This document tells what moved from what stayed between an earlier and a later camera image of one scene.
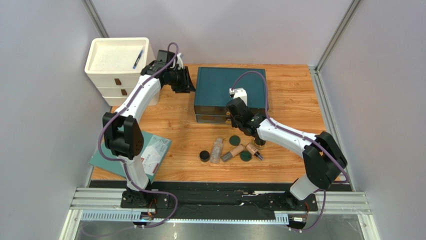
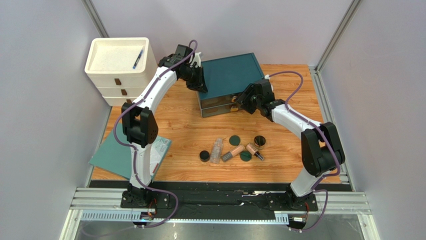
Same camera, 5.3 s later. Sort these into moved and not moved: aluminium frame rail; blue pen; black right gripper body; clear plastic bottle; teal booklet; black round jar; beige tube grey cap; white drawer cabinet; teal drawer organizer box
Moved: black right gripper body; teal drawer organizer box
Not moved: blue pen; teal booklet; black round jar; beige tube grey cap; clear plastic bottle; white drawer cabinet; aluminium frame rail
